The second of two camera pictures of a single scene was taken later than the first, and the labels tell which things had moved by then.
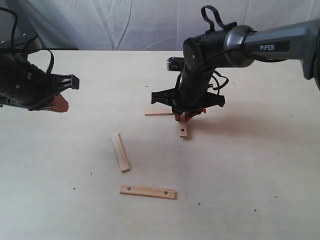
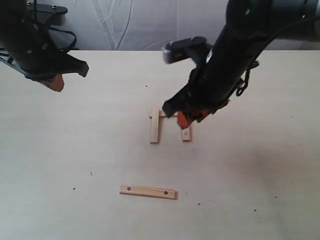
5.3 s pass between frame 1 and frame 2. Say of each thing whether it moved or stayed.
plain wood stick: moved
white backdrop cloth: stayed
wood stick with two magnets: stayed
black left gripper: moved
